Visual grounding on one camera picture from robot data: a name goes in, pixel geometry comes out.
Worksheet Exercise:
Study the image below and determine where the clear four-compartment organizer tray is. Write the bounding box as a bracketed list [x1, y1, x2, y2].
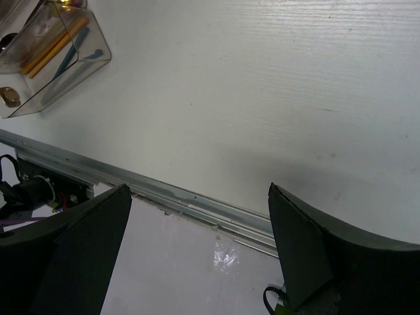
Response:
[1, 1, 112, 119]

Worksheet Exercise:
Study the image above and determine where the black spoon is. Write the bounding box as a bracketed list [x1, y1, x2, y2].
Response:
[0, 33, 17, 52]

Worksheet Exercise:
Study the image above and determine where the orange chopstick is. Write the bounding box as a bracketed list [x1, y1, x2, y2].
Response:
[22, 32, 71, 79]
[20, 16, 90, 79]

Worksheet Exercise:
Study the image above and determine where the grey-blue chopstick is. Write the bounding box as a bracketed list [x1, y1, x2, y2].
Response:
[41, 49, 104, 106]
[52, 26, 90, 80]

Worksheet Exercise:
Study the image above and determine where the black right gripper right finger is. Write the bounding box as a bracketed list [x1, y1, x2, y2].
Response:
[268, 184, 419, 314]

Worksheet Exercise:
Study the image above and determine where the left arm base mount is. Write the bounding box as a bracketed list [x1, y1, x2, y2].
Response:
[1, 154, 94, 232]

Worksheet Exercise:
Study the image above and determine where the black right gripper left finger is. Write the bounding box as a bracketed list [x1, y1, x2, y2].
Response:
[1, 184, 132, 314]

